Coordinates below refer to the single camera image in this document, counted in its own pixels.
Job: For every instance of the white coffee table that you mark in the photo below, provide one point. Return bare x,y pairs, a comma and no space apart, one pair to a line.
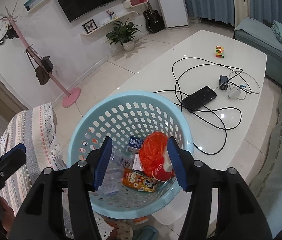
216,82

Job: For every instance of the colourful puzzle cube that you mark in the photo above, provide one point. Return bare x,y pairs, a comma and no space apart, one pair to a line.
219,52

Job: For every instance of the blue white wall cubby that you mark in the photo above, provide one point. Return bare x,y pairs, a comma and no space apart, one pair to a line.
33,5

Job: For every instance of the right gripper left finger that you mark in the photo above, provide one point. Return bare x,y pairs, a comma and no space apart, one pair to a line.
41,213

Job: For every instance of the pink white tube canister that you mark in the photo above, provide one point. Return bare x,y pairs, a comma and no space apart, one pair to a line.
163,170

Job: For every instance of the black hanging pouch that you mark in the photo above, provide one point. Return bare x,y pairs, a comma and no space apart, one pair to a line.
45,62

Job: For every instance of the beige centre curtain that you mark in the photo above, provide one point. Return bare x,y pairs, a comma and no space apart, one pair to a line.
241,11

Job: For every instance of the striped woven tablecloth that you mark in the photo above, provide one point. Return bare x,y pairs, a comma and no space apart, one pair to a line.
36,130

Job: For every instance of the black charger adapter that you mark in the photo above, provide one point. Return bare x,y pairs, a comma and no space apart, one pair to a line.
223,82

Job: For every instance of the orange plastic bag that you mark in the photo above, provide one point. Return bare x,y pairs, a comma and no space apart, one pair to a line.
151,151

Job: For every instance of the light blue plastic basket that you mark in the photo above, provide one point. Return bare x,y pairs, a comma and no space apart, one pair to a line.
138,114

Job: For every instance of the pink coat rack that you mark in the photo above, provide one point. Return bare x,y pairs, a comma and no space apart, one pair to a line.
42,66

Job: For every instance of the butterfly picture frame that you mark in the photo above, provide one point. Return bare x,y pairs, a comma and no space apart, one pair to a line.
90,26

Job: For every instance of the white lower wall shelf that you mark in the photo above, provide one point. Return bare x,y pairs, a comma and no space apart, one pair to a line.
107,23

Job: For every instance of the teal sofa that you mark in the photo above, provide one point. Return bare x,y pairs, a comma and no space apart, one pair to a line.
259,158

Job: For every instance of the orange panda snack packet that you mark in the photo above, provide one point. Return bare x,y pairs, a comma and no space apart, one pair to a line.
138,181

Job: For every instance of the pink white wall box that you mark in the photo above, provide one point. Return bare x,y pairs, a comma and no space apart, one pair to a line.
133,3

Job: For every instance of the clear plastic bottle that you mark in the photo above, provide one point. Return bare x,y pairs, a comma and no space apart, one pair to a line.
111,184

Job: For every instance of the black acoustic guitar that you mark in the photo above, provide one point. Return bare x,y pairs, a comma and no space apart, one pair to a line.
153,20

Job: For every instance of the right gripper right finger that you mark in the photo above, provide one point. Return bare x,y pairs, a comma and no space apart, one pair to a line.
239,216

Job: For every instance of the white standing air conditioner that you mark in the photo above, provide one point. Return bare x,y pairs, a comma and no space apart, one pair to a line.
174,13

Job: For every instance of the purple small carton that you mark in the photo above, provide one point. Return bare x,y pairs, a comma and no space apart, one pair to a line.
134,144

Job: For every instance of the green potted plant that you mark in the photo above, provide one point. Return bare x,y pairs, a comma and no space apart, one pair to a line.
123,34

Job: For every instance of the person's left hand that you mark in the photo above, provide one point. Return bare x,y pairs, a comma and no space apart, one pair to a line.
8,215

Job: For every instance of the white charger adapter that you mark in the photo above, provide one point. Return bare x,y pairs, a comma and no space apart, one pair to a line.
234,93

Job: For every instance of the white blue long box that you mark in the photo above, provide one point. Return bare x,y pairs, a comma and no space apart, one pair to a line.
137,165

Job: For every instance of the brown hanging bag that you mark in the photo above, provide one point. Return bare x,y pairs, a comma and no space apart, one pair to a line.
41,75

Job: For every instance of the black hanging hat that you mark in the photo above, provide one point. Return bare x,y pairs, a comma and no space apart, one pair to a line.
11,33

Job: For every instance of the black phone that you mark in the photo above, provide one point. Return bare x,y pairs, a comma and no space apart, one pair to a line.
199,99

